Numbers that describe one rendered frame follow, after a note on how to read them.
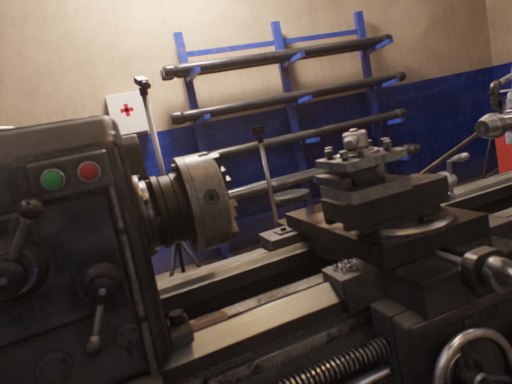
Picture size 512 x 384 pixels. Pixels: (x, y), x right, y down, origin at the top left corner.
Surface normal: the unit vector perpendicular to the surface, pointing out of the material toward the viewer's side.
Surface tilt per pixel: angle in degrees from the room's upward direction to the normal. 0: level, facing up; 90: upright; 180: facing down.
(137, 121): 90
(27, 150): 45
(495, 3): 90
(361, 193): 90
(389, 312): 0
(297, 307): 36
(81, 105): 90
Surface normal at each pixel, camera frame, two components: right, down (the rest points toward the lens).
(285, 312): 0.05, -0.77
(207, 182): 0.22, -0.42
